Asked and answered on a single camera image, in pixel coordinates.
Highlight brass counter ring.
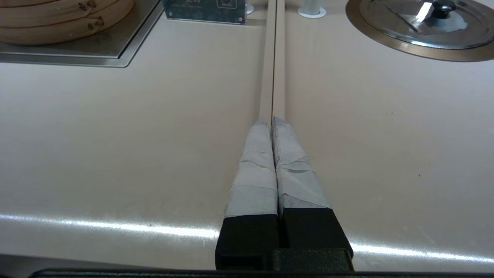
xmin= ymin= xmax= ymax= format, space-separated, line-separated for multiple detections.
xmin=345 ymin=0 xmax=494 ymax=62

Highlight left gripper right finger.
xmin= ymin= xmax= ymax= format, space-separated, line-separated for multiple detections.
xmin=271 ymin=117 xmax=354 ymax=260

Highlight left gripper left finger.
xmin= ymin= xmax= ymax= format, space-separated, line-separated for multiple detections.
xmin=215 ymin=120 xmax=279 ymax=271

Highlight clear acrylic sign holder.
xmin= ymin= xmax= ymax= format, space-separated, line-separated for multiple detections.
xmin=162 ymin=0 xmax=247 ymax=25

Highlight stacked bamboo steamer baskets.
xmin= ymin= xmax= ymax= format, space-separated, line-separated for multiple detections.
xmin=0 ymin=0 xmax=135 ymax=46

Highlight steel pot lid black knob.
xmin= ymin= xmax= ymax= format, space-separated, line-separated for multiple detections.
xmin=359 ymin=0 xmax=494 ymax=50

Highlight recessed steel tray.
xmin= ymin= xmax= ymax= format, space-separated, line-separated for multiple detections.
xmin=0 ymin=0 xmax=164 ymax=68

